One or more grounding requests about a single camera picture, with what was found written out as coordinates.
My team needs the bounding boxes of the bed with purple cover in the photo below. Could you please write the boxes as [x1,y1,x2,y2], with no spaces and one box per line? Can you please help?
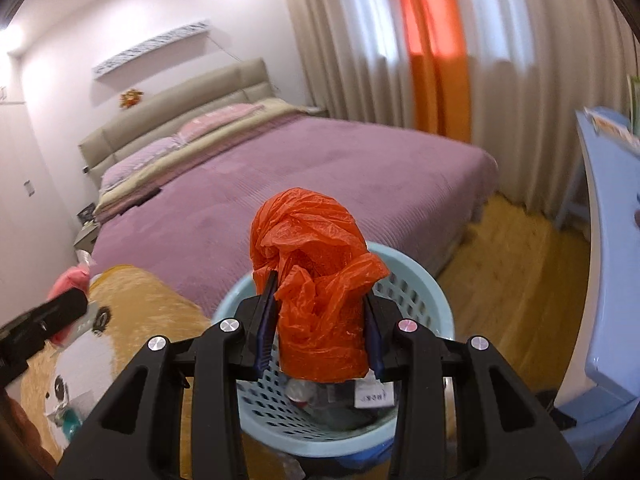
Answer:
[92,114,498,315]

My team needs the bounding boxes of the orange plush toy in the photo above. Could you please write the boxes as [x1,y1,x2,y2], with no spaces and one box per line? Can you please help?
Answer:
[119,88,143,110]

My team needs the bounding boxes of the pink pillow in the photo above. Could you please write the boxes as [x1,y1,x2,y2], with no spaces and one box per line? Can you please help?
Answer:
[176,103,264,144]

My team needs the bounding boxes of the white wall shelf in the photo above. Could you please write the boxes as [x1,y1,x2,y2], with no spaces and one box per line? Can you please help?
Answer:
[91,20,210,80]

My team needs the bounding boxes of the beige nightstand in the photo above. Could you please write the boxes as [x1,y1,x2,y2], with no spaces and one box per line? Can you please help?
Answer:
[74,221,101,254]

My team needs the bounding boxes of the orange plastic bag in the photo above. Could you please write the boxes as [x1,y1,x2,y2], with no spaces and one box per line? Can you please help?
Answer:
[250,188,390,384]

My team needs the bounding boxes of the beige curtain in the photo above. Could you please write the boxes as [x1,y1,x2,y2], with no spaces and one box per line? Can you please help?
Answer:
[286,0,639,216]

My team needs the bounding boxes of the light blue desk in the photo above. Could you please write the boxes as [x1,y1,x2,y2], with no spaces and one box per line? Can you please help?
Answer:
[554,112,639,469]

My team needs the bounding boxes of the purple pillow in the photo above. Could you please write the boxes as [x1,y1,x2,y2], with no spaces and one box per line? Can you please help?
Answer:
[100,136,186,193]

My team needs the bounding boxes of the beige padded headboard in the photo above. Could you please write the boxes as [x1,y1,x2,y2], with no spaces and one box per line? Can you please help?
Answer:
[78,58,276,185]

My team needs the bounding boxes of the small dark picture frame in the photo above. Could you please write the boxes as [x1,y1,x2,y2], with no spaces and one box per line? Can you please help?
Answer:
[77,203,96,226]

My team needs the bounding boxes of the orange curtain panel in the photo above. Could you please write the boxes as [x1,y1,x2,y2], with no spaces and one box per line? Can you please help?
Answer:
[400,0,472,143]

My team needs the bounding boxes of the teal packet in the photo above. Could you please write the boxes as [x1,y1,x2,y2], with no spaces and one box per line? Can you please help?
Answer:
[58,408,82,442]

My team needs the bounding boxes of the light blue perforated trash basket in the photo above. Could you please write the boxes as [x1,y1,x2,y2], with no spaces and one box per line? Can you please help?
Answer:
[236,242,454,458]

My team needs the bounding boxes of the yellow bear blanket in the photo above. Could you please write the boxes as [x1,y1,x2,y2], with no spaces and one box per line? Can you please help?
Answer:
[21,266,211,478]

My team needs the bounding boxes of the folded beige quilt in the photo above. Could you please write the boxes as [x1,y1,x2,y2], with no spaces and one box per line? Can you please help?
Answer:
[94,98,318,223]

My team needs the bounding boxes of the white label trash in basket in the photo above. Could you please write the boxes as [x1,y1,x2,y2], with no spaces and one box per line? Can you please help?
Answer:
[354,370,395,410]

